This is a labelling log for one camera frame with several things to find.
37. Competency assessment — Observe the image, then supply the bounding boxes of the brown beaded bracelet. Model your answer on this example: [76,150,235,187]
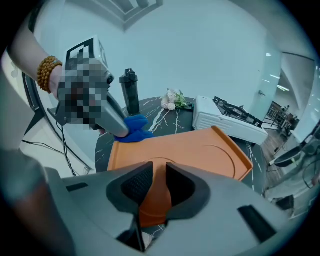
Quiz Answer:
[36,55,64,95]

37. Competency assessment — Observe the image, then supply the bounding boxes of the black cable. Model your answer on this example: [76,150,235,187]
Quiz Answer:
[20,121,91,177]

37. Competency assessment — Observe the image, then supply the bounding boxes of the black bottle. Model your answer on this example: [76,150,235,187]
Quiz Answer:
[118,68,141,116]

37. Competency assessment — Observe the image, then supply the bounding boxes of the white portable gas stove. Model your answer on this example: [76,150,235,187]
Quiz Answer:
[192,95,269,146]

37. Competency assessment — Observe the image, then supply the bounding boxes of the dark wooden chairs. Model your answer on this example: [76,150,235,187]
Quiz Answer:
[265,100,301,139]

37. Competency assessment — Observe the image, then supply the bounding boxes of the black frying pan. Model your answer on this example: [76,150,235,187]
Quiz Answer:
[273,144,305,169]

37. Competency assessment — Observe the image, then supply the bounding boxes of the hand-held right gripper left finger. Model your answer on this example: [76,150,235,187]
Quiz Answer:
[105,161,154,219]

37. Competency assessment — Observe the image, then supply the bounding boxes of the person's left forearm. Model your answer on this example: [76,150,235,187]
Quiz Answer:
[6,24,63,101]

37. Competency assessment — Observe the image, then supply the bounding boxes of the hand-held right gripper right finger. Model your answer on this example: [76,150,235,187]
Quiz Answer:
[165,161,211,222]

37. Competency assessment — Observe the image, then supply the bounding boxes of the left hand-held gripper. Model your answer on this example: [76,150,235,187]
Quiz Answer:
[46,34,131,139]

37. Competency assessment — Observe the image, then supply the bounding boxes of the pink flower bouquet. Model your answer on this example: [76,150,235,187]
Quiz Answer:
[160,87,195,111]

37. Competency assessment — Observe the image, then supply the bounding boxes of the blue cloth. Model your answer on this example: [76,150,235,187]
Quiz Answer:
[113,114,155,144]

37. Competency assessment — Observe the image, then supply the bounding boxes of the orange box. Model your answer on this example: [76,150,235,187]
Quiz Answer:
[107,125,254,229]

